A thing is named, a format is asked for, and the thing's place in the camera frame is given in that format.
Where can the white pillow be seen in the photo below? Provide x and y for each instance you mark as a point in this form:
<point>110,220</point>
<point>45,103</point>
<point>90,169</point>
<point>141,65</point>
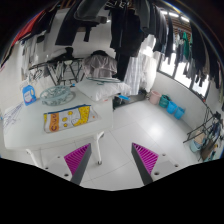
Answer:
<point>98,90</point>

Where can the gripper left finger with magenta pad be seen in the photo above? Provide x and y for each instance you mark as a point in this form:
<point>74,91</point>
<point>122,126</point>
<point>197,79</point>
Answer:
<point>77,161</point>

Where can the dark hanging jacket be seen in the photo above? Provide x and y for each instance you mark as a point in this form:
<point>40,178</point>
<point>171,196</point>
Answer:
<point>84,13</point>

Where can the grey garment on stand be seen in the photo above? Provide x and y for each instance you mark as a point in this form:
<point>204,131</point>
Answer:
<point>99,65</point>

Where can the blue detergent bottle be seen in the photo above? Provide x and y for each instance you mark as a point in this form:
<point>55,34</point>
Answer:
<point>29,96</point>

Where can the white hanging shirt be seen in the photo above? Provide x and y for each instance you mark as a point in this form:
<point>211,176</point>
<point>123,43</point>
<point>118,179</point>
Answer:
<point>140,73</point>

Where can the wire hangers bundle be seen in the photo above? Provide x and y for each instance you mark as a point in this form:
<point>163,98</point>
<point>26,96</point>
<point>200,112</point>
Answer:
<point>11,116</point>

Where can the white folding table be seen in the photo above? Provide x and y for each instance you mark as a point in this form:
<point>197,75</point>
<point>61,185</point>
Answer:
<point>33,126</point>

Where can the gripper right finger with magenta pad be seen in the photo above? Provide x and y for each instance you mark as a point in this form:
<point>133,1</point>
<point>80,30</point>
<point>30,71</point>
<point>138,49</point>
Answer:
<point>145,160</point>

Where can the teal bucket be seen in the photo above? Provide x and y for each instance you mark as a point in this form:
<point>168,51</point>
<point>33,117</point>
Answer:
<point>164,101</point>

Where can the black hanging trousers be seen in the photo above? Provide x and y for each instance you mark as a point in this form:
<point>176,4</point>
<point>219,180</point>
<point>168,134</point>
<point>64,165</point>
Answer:
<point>127,37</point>

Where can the blue bucket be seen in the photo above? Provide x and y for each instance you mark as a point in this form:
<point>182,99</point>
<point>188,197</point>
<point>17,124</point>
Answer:
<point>171,108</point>
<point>179,113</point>

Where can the yellow white patterned towel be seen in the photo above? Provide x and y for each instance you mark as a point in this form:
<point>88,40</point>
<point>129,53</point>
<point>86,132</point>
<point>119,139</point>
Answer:
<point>69,118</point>

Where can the pink bucket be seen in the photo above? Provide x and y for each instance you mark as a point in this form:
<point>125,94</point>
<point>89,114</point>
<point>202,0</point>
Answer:
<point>154,97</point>

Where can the black folding drying rack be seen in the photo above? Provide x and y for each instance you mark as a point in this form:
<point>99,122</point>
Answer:
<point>207,138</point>

